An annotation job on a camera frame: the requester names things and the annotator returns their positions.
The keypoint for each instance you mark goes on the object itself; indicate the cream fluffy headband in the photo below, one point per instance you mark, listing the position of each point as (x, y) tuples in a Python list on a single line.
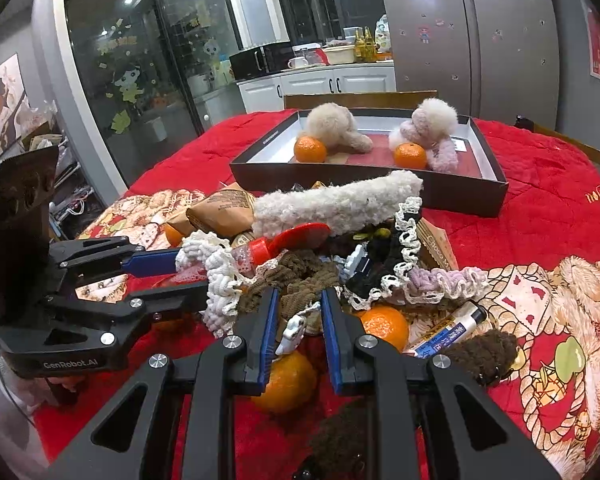
[(340, 202)]

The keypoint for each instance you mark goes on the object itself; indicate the white plastic bag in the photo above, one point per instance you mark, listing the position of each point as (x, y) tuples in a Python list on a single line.
[(384, 35)]

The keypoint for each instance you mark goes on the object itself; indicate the round mandarin orange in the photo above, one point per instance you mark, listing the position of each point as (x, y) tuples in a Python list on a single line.
[(410, 156), (310, 150)]

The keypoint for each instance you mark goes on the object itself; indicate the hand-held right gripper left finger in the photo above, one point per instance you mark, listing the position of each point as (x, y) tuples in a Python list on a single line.
[(269, 332)]

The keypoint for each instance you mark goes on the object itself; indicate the beige plastic basin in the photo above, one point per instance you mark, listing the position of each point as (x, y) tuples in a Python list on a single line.
[(340, 55)]

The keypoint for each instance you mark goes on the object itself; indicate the blue white hair clip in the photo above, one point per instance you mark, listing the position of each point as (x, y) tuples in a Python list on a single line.
[(358, 261)]

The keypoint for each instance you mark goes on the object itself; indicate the brown paper packet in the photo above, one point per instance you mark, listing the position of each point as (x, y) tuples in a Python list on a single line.
[(220, 210)]

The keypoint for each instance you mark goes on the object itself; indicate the white cartoon hair clip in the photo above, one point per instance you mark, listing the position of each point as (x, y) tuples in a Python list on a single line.
[(291, 332)]

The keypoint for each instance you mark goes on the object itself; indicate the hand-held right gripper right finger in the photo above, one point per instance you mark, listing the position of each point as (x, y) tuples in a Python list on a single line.
[(332, 340)]

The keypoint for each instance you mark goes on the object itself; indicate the silver refrigerator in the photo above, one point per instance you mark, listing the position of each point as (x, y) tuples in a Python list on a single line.
[(470, 35)]

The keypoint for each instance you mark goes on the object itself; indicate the wall painting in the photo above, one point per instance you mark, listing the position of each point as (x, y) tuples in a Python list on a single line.
[(2, 105)]

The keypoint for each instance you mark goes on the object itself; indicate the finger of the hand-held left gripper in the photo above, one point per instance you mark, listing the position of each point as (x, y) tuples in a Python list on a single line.
[(175, 300), (152, 262)]

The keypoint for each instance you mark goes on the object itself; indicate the person's left hand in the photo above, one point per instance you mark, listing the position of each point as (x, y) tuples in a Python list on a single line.
[(62, 389)]

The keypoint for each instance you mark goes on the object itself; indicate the wooden chair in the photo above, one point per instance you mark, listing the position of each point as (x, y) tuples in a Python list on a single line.
[(360, 100)]

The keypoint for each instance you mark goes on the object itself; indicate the gold foil snack packets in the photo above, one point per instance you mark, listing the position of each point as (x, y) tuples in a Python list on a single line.
[(437, 245)]

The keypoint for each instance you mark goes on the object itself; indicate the brown crocheted scrunchie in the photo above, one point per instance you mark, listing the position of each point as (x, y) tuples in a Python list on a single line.
[(300, 280)]

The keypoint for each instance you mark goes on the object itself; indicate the yellow glass bottle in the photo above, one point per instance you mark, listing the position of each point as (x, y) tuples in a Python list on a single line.
[(358, 46), (369, 45)]

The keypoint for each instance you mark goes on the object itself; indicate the blue label tube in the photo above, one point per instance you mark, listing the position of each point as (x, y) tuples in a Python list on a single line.
[(445, 332)]

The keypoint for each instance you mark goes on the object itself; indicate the red printed blanket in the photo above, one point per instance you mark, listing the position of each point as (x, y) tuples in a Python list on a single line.
[(530, 185)]

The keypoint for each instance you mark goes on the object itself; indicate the white kitchen cabinet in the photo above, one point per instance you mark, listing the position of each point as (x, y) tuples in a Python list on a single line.
[(320, 85)]

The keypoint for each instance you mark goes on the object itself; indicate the black cardboard box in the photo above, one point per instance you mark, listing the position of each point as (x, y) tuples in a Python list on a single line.
[(370, 195)]

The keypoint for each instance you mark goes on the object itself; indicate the white trash bin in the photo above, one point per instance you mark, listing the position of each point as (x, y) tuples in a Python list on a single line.
[(153, 129)]

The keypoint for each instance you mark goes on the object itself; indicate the red packet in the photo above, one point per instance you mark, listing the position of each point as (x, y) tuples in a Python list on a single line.
[(317, 57)]

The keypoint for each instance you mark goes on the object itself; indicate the dark brown fluffy scrunchie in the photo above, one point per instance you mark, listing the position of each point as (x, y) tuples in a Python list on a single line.
[(485, 355), (345, 435)]

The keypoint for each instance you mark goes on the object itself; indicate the pink fluffy plush toy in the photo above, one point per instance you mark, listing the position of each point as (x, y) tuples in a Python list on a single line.
[(430, 120)]

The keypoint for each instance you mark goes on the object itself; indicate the clear tube with red comb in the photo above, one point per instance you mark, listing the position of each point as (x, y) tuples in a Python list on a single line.
[(300, 237)]

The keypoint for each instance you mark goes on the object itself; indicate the person's left forearm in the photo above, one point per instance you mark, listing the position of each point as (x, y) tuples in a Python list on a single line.
[(5, 410)]

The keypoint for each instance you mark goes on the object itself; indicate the beige fluffy plush toy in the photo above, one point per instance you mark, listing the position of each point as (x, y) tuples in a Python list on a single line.
[(330, 122)]

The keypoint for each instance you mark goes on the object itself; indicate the black microwave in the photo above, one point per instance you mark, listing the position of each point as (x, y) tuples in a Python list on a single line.
[(260, 60)]

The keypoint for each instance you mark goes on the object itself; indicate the glass sliding door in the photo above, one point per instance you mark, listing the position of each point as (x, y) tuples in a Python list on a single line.
[(145, 60)]

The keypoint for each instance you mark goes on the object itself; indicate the white mug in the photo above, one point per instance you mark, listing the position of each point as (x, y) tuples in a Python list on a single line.
[(297, 62)]

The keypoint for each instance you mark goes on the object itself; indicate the lilac crocheted scrunchie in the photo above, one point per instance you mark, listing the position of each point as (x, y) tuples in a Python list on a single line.
[(445, 282)]

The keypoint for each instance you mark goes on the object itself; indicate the white crocheted scrunchie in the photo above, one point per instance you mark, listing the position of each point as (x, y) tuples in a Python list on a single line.
[(220, 280)]

